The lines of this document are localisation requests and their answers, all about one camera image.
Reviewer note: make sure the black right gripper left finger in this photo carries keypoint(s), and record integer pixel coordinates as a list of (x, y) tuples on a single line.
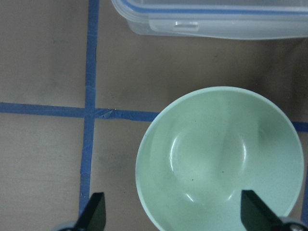
[(93, 217)]

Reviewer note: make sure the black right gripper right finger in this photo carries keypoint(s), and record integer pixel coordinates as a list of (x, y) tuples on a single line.
[(256, 215)]

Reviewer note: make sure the green bowl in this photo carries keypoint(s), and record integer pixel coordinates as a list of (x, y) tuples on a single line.
[(206, 147)]

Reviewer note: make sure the clear plastic food container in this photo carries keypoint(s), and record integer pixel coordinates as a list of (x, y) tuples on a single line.
[(230, 19)]

